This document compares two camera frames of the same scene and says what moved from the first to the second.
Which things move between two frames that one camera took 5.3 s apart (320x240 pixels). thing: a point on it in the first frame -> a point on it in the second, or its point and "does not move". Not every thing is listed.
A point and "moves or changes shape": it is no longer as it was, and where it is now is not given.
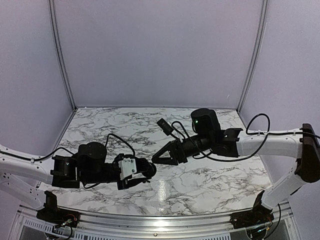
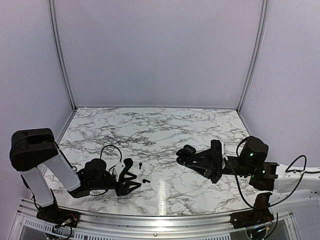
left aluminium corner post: (58, 53) does not move
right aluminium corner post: (263, 18) does not move
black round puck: (150, 171) moves or changes shape
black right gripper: (181, 157) -> (214, 155)
